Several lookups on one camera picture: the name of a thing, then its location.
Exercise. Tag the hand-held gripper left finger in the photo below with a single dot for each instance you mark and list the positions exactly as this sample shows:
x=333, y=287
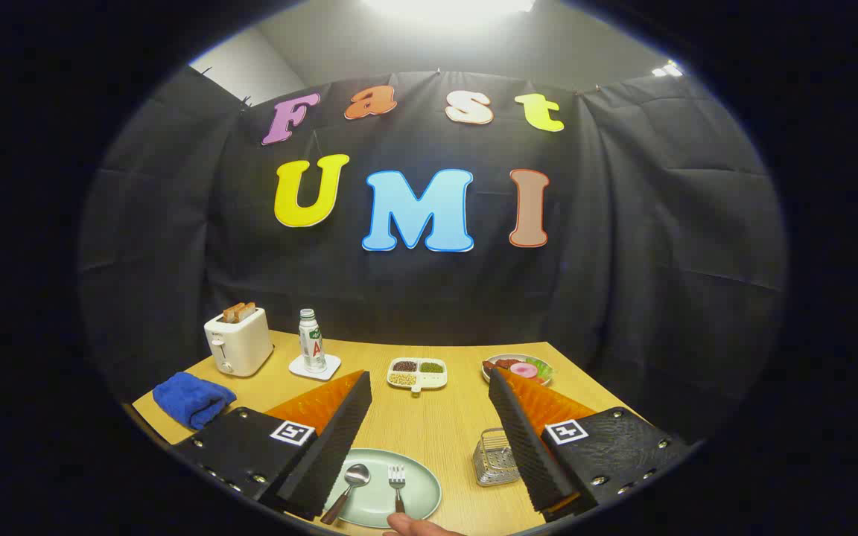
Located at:
x=325, y=454

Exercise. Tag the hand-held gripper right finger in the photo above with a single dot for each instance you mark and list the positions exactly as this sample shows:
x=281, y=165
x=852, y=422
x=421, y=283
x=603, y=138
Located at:
x=529, y=447

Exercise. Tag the pink ham slice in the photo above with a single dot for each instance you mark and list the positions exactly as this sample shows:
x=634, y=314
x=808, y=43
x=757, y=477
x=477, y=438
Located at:
x=524, y=370

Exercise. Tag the green lettuce leaf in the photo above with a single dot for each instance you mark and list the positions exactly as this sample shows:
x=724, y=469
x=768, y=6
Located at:
x=544, y=368

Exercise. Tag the brown sausage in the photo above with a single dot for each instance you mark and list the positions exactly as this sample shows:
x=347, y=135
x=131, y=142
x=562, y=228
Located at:
x=496, y=365

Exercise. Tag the white square coaster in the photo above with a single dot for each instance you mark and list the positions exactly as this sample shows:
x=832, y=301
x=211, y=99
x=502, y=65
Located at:
x=299, y=368

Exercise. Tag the white food plate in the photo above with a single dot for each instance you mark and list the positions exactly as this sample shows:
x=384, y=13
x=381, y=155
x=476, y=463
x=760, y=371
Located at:
x=507, y=357

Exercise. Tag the pale green plate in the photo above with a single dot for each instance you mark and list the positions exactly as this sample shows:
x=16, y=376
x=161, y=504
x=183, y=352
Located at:
x=418, y=491

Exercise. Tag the pile of yellow beans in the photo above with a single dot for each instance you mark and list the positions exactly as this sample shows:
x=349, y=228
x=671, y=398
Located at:
x=402, y=379

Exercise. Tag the clear plastic water bottle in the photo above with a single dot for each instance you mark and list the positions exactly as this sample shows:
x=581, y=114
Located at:
x=313, y=342

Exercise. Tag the pile of red beans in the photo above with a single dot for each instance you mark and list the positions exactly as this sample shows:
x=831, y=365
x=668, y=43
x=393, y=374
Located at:
x=405, y=366

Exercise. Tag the white divided dish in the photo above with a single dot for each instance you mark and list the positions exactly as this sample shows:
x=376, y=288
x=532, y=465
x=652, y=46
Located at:
x=429, y=381

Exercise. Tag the pile of green beans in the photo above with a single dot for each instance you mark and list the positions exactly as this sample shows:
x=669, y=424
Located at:
x=432, y=367

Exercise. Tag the white toaster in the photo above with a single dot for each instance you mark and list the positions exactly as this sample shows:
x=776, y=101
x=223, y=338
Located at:
x=239, y=350

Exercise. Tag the blue folded towel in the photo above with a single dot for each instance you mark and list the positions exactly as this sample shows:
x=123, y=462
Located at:
x=191, y=398

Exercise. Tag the brown toast slice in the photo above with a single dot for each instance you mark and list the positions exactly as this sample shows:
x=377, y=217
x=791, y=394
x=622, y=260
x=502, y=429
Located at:
x=232, y=313
x=248, y=309

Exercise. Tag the black backdrop cloth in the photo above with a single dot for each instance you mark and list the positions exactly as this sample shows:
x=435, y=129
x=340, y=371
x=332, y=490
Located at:
x=623, y=260

